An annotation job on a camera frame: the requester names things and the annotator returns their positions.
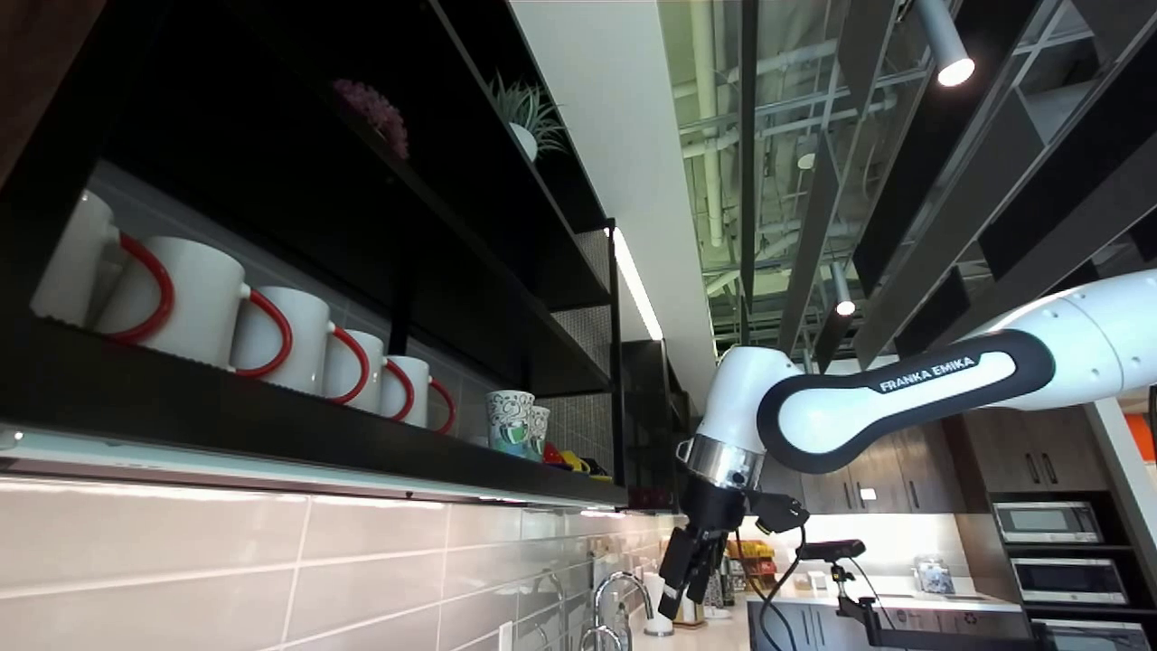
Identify white paper towel roll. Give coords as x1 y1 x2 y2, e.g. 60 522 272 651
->
641 596 681 641

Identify steel microwave oven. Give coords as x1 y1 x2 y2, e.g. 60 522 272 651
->
992 499 1107 551

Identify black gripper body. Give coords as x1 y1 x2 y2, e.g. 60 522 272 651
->
676 481 753 581

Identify white paper cup swirl print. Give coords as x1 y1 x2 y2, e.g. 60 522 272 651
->
523 401 554 459
483 388 540 461

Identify green plant white pot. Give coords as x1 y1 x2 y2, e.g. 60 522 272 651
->
483 72 569 165

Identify under-shelf light strip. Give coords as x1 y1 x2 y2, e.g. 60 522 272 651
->
0 419 628 508

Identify purple flower plant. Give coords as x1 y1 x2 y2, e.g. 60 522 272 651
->
328 77 411 165

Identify black shelf unit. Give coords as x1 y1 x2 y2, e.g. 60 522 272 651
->
0 0 703 508

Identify steel built-in oven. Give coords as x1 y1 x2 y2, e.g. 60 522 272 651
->
1010 553 1133 610

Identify black camera on stand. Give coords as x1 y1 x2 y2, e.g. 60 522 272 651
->
792 534 871 563

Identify ceiling spot lamp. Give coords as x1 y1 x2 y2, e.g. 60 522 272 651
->
827 259 860 322
916 0 978 91

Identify chrome kitchen faucet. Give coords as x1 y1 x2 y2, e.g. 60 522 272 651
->
574 563 653 651

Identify blue white jar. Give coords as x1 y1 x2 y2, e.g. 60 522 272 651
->
911 553 959 596

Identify black cable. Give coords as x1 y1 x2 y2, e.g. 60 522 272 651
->
746 524 813 651

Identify white mug red handle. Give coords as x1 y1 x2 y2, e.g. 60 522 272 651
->
378 350 435 431
90 230 252 373
323 322 389 410
228 281 335 396

